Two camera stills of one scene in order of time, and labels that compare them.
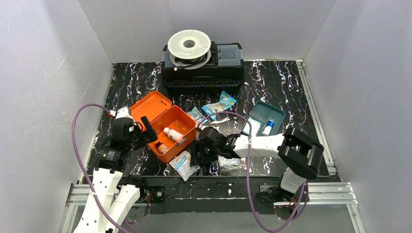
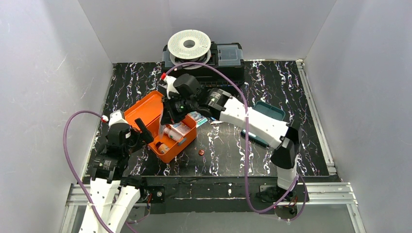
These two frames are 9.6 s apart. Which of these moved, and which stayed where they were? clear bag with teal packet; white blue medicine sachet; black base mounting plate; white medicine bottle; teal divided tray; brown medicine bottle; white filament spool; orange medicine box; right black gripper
Moved: white blue medicine sachet; clear bag with teal packet; right black gripper
Stayed: orange medicine box; brown medicine bottle; white medicine bottle; white filament spool; black base mounting plate; teal divided tray
